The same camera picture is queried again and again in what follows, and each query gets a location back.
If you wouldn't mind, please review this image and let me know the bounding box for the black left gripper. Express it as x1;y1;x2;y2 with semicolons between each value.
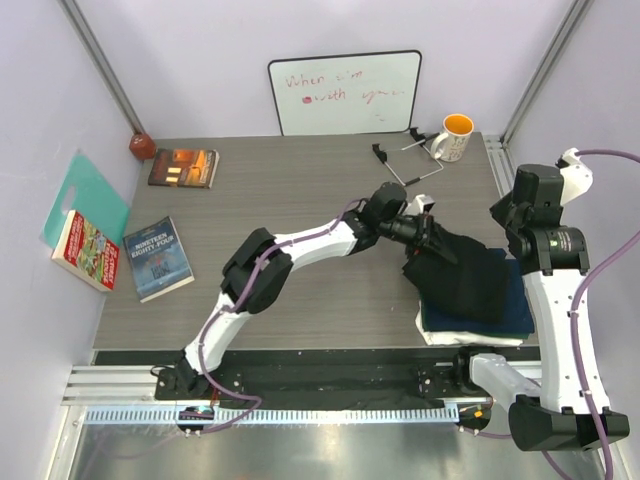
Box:
379;212;458;269

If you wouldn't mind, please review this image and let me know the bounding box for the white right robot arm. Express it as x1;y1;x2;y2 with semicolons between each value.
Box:
451;148;630;451

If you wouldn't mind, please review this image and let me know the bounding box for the orange brown cover book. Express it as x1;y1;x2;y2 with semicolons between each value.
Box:
148;149;220;189

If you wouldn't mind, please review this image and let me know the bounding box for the teal plastic cutting board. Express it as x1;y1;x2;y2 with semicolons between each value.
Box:
40;151;131;249

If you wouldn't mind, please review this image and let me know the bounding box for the black wire book stand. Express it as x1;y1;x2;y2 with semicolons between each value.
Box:
371;127;444;187

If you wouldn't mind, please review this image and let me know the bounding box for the red brown die block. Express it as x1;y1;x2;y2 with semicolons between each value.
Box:
129;133;157;161

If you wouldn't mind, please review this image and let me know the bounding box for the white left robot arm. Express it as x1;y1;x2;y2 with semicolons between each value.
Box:
173;182;435;399

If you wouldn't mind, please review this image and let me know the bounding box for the blue cover book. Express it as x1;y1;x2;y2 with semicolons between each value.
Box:
123;216;195;303

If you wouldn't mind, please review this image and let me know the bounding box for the white folded t shirt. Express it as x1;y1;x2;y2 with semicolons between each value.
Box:
415;310;524;347

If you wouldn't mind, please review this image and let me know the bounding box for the black t shirt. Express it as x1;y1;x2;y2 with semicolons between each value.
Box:
403;225;510;325

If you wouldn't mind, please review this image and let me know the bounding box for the white mug orange inside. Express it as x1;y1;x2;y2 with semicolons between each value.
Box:
429;113;474;163

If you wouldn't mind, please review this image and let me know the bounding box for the small whiteboard with red writing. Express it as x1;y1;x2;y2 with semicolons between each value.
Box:
268;50;422;136

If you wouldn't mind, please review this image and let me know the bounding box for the red white cover book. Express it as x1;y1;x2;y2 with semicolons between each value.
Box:
51;210;120;292

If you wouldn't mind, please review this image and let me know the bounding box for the navy folded t shirt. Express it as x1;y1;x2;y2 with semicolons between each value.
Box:
418;248;535;334

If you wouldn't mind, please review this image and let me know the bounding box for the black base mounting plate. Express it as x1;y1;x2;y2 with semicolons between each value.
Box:
150;347;488;410

